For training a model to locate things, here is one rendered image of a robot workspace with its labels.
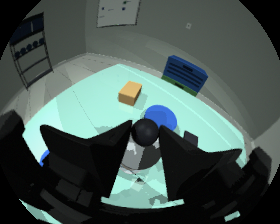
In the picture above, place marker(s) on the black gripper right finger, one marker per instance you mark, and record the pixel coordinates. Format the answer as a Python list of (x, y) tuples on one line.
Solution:
[(185, 165)]

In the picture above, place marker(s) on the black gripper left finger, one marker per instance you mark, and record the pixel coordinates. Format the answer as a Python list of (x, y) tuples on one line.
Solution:
[(100, 155)]

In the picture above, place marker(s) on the blue round disc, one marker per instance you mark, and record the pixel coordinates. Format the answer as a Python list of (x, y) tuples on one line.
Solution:
[(44, 155), (162, 116)]

